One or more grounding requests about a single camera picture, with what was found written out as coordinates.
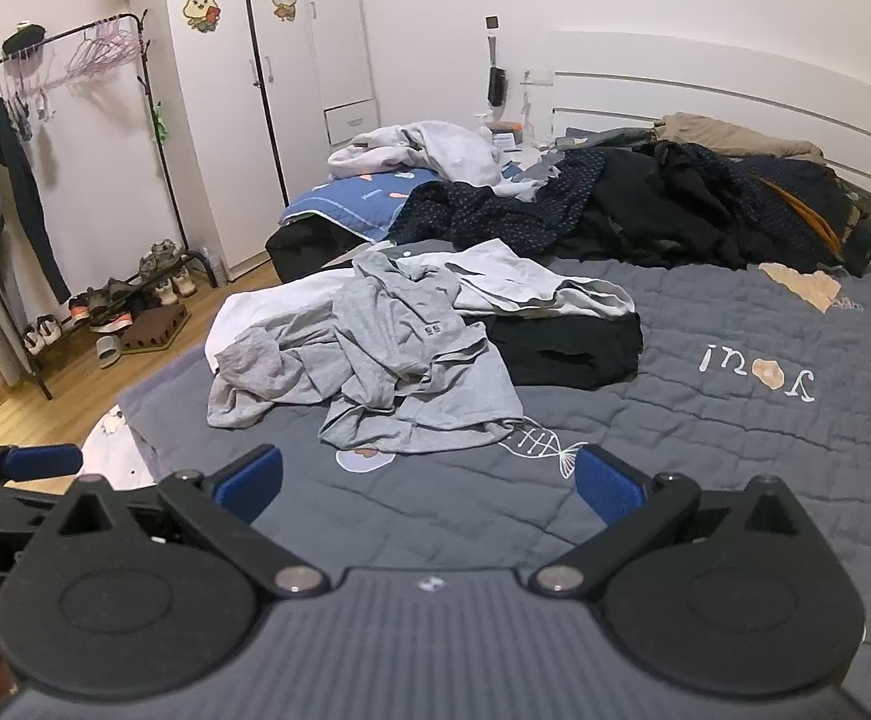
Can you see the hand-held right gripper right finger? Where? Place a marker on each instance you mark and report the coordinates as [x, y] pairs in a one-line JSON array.
[[608, 491]]

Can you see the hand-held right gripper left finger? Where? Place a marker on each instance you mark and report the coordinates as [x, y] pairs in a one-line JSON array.
[[248, 484]]

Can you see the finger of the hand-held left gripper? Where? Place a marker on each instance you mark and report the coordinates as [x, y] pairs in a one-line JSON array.
[[38, 461]]

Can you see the grey T-shirt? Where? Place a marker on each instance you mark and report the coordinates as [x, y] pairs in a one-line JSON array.
[[375, 345]]

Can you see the pile of dark clothes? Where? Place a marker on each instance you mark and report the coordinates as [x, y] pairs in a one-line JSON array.
[[630, 202]]

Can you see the black clothes rack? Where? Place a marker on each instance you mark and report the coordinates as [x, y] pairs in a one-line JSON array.
[[171, 180]]

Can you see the white mattress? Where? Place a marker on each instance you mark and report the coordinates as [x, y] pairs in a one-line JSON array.
[[113, 450]]

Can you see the grey quilted blanket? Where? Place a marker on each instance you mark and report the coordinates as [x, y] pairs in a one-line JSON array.
[[705, 450]]

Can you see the black unfolded garment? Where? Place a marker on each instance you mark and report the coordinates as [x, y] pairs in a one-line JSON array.
[[563, 352]]

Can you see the brown hexagonal box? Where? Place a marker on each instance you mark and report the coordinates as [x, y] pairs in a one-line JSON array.
[[154, 326]]

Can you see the white garment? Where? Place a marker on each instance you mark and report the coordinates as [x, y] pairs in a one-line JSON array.
[[510, 277]]

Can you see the row of shoes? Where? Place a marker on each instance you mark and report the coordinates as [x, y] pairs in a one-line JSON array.
[[158, 255]]

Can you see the dark hanging pants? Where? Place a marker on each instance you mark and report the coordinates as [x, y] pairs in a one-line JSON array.
[[27, 187]]

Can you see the blue pillow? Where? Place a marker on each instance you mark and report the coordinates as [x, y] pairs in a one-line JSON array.
[[345, 202]]

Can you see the white wardrobe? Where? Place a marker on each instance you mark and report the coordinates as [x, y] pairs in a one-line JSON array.
[[218, 127]]

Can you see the green hanging toy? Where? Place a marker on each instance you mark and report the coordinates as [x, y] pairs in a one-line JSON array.
[[159, 124]]

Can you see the white hoodie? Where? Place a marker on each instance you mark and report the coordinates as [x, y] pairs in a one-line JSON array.
[[435, 146]]

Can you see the bunch of pink hangers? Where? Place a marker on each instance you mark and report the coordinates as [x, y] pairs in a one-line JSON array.
[[102, 52]]

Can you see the black hairbrush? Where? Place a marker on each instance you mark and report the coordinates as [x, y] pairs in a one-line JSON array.
[[495, 86]]

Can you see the black hat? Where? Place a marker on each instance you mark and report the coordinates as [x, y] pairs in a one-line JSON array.
[[24, 39]]

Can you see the white headboard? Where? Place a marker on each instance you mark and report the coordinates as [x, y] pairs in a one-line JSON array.
[[705, 64]]

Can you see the white wall outlet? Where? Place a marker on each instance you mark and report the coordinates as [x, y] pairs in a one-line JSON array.
[[537, 76]]

